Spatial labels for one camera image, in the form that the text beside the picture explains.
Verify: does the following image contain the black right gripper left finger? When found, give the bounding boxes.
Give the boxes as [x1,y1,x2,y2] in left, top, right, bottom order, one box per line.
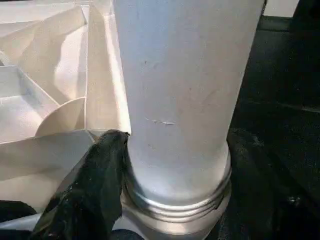
[29,129,132,240]

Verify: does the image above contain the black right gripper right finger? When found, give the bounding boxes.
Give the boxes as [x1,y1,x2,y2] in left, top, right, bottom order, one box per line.
[205,127,320,240]

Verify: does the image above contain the white plastic table top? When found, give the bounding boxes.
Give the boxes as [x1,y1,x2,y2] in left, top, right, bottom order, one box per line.
[0,0,233,240]

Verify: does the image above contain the white plastic table leg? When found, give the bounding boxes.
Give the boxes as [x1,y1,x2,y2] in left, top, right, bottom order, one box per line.
[112,0,266,236]

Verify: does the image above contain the black mat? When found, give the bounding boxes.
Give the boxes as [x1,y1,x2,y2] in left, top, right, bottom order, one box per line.
[0,0,320,240]

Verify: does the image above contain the white cabinet with glass doors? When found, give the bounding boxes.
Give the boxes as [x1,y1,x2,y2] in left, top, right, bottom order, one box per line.
[262,0,302,19]

